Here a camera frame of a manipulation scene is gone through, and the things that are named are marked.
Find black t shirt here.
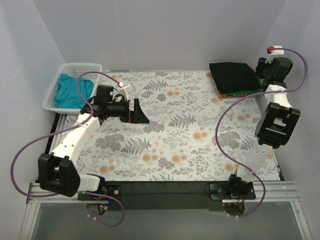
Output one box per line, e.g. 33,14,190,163
209,62,261,94

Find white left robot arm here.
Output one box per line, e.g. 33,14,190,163
38,85,150,200

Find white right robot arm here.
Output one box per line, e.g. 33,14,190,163
226,57,301,199

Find folded green t shirt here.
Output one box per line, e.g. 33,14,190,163
225,88,262,96

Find teal t shirt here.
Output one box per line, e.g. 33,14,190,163
54,73,94,109

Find floral table mat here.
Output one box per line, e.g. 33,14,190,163
75,70,261,181

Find white plastic basket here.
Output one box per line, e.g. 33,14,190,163
42,62,103,115

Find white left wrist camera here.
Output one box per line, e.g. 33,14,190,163
117,82,134,101

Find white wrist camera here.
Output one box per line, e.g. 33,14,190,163
117,82,134,101
265,45,284,64

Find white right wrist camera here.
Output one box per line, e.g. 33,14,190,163
265,45,284,64

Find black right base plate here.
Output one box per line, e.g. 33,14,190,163
204,181,256,201

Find aluminium frame rail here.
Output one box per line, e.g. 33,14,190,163
20,181,312,240

